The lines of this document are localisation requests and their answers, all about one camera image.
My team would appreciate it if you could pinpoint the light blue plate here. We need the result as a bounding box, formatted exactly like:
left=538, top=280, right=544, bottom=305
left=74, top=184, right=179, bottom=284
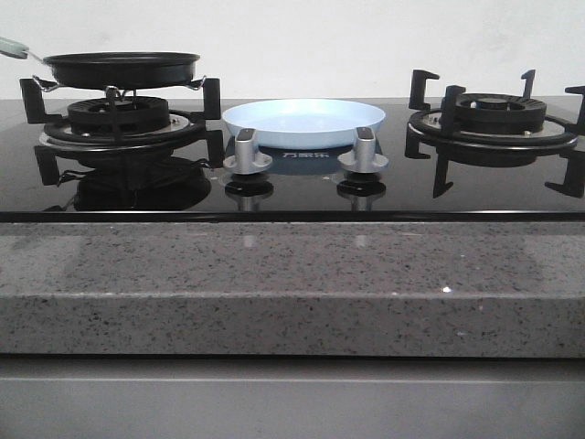
left=223, top=99, right=386, bottom=150

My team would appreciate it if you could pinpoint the black frying pan green handle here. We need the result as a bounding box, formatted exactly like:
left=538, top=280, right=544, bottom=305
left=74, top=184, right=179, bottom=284
left=0, top=36, right=202, bottom=90

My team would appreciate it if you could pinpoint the silver left stove knob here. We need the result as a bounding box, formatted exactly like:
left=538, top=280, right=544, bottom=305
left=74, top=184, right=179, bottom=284
left=223, top=128, right=272, bottom=175

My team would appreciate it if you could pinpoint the silver stove knob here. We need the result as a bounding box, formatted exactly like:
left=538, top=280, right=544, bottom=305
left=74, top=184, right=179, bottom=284
left=337, top=127, right=389, bottom=174
left=223, top=128, right=272, bottom=175

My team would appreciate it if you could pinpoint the silver right stove knob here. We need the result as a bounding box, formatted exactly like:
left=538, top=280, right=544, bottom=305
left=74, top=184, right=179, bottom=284
left=337, top=127, right=389, bottom=174

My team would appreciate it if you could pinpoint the black glass gas hob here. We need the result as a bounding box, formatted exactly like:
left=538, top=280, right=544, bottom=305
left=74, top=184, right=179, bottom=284
left=1, top=100, right=584, bottom=222

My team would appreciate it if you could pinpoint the right black burner grate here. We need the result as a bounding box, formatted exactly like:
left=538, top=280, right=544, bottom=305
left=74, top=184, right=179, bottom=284
left=405, top=70, right=584, bottom=198

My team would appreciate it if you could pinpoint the black burner grate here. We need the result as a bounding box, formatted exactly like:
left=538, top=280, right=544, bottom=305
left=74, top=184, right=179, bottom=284
left=405, top=70, right=584, bottom=198
left=20, top=77, right=221, bottom=158

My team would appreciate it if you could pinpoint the left black burner grate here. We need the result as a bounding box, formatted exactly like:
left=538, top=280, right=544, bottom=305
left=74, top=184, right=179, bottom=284
left=20, top=77, right=221, bottom=158

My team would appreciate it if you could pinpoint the grey cabinet drawer front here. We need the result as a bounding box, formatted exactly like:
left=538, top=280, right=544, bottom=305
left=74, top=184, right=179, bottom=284
left=1, top=358, right=584, bottom=438

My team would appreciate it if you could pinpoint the wire pan support ring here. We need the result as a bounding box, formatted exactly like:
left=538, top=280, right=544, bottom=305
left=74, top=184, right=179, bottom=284
left=32, top=74, right=207, bottom=104

